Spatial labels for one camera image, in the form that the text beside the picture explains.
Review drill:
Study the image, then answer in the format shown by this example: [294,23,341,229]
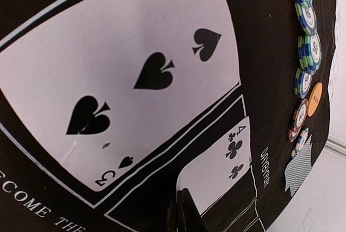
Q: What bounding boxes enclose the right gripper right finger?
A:
[177,188,203,232]

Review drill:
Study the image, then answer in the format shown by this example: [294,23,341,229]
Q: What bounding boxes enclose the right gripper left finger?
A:
[163,189,177,232]

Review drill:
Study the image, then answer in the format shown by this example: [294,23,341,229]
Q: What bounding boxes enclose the four of clubs card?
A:
[177,116,251,216]

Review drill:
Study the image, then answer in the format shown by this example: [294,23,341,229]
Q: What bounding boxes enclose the dealt card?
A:
[284,135,312,197]

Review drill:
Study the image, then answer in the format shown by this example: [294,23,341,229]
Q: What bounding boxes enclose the blue 10 chip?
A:
[291,127,309,159]

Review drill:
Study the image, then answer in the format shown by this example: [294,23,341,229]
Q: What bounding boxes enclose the three of spades card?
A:
[1,0,239,191]

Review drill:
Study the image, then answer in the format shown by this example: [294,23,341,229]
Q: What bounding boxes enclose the orange big blind button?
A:
[307,82,323,117]

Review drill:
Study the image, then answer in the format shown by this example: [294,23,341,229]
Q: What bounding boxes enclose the green 50 chip row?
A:
[294,0,322,98]

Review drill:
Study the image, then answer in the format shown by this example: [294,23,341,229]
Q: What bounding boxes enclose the black poker mat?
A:
[0,0,337,232]

